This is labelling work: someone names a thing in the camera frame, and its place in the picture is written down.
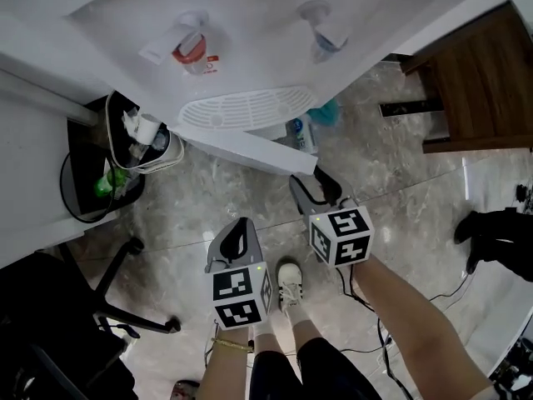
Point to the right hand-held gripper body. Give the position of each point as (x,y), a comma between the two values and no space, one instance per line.
(345,240)

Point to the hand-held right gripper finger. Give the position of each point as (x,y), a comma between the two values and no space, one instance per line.
(302,200)
(333,190)

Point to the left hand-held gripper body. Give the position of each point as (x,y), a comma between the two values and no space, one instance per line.
(239,294)

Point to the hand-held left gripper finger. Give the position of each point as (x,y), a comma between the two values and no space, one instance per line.
(214,250)
(255,244)

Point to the white water dispenser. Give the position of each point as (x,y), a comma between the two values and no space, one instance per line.
(258,27)

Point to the person's left forearm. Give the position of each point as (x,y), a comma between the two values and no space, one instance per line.
(225,373)

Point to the person's right forearm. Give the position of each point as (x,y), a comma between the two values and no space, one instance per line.
(412,327)

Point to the blue cold water tap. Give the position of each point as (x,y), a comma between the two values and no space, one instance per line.
(327,36)

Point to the brown wooden cabinet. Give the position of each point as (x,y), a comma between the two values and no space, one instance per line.
(483,81)

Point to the red hot water tap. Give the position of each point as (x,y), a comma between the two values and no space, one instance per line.
(189,52)

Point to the person's white sneaker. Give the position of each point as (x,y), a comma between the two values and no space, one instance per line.
(289,283)

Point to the person's left leg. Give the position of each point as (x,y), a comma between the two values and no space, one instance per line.
(268,340)

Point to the person's leg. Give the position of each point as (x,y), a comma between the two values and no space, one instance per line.
(310,333)
(268,340)

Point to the white blue labelled bottle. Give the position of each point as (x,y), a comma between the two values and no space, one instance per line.
(303,133)

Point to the teal cloth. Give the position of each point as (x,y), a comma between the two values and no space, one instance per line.
(329,113)

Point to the person's right leg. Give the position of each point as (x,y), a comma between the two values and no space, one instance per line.
(310,333)

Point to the white trash bin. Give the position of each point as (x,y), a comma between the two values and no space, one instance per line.
(166,158)

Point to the white slotted drip tray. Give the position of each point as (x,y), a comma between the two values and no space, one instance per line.
(245,106)

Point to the person's dark shorts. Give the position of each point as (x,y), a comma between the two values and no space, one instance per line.
(325,373)

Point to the clear plastic bottle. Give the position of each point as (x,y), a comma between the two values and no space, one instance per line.
(160,139)

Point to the green plastic bottle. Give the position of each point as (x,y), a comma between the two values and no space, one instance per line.
(109,181)

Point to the white paper cup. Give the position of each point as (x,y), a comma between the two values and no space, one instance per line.
(146,129)

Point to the crumpled white tissue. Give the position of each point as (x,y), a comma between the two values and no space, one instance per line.
(130,121)

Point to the black office chair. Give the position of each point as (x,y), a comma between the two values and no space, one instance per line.
(62,306)

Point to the black trash bin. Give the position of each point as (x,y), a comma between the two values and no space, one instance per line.
(87,148)

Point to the white desk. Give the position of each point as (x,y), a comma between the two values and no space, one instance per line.
(29,140)

